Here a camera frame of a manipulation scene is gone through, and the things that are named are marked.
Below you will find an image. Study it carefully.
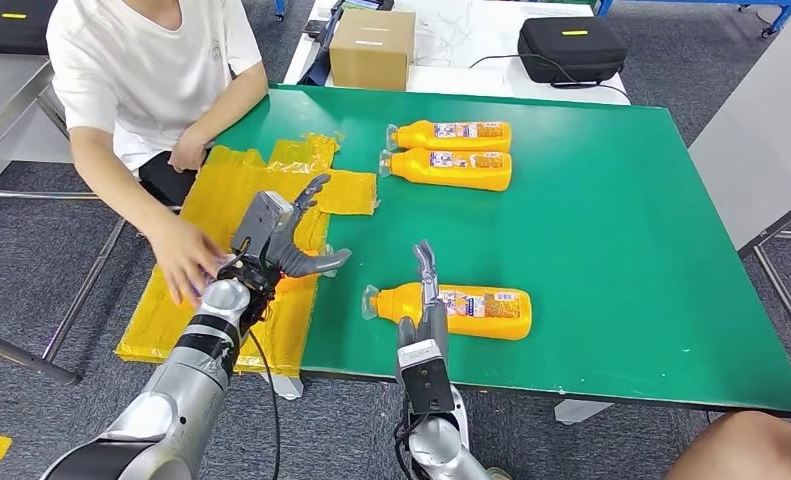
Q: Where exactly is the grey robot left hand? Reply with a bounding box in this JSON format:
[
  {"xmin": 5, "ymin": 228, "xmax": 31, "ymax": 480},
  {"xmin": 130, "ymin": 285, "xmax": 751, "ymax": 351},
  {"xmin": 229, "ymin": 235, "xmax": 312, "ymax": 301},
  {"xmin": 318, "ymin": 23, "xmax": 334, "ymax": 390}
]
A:
[{"xmin": 265, "ymin": 173, "xmax": 353, "ymax": 280}]

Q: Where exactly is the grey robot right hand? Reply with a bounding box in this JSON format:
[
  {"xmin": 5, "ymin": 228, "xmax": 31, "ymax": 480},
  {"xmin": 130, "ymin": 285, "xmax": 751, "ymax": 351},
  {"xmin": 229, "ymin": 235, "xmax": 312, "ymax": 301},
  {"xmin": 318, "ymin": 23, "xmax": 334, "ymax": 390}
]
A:
[{"xmin": 396, "ymin": 239, "xmax": 451, "ymax": 352}]

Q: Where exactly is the person's right hand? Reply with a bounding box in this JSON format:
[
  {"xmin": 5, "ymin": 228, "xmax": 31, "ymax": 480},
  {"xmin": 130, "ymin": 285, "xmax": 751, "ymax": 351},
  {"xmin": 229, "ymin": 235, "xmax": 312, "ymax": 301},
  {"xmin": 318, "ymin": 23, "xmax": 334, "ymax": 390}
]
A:
[{"xmin": 149, "ymin": 215, "xmax": 227, "ymax": 309}]

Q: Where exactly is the person's left hand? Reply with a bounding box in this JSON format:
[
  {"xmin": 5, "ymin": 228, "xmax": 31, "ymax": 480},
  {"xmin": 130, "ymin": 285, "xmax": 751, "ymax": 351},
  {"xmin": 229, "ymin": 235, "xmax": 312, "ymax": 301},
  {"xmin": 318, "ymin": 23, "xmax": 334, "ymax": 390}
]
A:
[{"xmin": 168, "ymin": 125, "xmax": 209, "ymax": 174}]

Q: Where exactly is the yellow taped sheet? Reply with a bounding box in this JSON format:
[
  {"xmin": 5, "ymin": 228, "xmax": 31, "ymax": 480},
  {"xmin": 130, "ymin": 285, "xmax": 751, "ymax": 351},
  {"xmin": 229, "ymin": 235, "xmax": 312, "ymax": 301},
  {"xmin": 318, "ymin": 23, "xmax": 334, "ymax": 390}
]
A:
[{"xmin": 115, "ymin": 132, "xmax": 380, "ymax": 379}]

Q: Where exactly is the person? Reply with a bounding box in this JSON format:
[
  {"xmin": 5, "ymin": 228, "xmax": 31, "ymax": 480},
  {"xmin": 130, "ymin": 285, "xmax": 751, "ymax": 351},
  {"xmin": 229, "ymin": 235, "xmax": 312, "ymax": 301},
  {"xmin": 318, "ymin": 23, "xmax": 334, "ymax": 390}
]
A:
[{"xmin": 45, "ymin": 0, "xmax": 270, "ymax": 309}]

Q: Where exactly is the green top table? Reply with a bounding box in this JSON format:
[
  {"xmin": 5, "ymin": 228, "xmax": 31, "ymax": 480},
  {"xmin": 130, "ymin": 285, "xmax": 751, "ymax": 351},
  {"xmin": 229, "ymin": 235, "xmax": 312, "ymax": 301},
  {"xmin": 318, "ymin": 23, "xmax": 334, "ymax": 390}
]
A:
[{"xmin": 212, "ymin": 84, "xmax": 791, "ymax": 425}]

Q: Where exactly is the dark blue folder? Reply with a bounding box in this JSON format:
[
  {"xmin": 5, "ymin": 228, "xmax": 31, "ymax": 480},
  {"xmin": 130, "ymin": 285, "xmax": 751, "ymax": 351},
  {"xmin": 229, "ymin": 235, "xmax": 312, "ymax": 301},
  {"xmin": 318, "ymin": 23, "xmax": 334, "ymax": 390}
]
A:
[{"xmin": 298, "ymin": 0, "xmax": 343, "ymax": 87}]

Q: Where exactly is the brown cardboard box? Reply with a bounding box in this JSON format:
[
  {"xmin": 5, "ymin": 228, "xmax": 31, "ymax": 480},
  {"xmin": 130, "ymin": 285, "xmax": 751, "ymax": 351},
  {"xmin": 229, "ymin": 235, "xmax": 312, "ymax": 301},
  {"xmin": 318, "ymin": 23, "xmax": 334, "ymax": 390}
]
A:
[{"xmin": 329, "ymin": 8, "xmax": 417, "ymax": 92}]

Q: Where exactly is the black zip case yellow tag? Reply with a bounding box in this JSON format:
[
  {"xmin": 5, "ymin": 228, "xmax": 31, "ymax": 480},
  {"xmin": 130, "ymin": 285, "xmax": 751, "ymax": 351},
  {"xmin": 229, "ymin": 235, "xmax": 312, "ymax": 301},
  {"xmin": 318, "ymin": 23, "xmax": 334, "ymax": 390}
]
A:
[
  {"xmin": 0, "ymin": 0, "xmax": 58, "ymax": 56},
  {"xmin": 517, "ymin": 15, "xmax": 629, "ymax": 85}
]

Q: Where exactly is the white table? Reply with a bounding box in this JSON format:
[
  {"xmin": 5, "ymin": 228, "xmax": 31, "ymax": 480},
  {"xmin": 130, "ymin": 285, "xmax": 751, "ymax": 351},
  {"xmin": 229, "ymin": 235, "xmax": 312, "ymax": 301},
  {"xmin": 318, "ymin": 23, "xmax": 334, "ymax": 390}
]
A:
[{"xmin": 282, "ymin": 0, "xmax": 631, "ymax": 106}]

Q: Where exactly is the person's knee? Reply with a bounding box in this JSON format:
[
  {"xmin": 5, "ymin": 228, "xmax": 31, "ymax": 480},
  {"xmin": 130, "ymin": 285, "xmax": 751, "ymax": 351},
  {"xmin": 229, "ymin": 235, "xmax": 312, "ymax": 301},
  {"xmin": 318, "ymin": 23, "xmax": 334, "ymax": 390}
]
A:
[{"xmin": 663, "ymin": 410, "xmax": 791, "ymax": 480}]

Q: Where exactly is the pale grey table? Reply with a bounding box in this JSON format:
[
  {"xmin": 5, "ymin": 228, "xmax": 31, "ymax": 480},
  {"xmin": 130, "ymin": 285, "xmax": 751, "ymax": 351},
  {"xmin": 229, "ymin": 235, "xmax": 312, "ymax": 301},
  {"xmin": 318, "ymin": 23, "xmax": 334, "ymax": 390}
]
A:
[{"xmin": 688, "ymin": 9, "xmax": 791, "ymax": 372}]

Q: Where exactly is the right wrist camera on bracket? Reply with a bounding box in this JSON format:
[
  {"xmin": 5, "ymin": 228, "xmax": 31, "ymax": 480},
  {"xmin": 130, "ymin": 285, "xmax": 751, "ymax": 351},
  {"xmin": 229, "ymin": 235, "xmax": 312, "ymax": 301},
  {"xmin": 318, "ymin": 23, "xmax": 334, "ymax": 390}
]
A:
[{"xmin": 396, "ymin": 339, "xmax": 456, "ymax": 415}]

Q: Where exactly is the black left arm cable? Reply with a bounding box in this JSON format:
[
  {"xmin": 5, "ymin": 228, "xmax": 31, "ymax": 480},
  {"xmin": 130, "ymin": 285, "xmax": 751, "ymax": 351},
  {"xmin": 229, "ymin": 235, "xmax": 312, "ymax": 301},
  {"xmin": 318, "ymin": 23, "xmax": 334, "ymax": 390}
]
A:
[{"xmin": 245, "ymin": 327, "xmax": 284, "ymax": 480}]

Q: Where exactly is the thin black cable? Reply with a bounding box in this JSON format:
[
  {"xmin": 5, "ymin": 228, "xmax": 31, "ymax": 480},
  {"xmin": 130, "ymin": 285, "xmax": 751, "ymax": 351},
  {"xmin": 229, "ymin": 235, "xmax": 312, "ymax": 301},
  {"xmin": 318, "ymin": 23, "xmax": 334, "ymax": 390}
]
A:
[{"xmin": 469, "ymin": 52, "xmax": 633, "ymax": 106}]

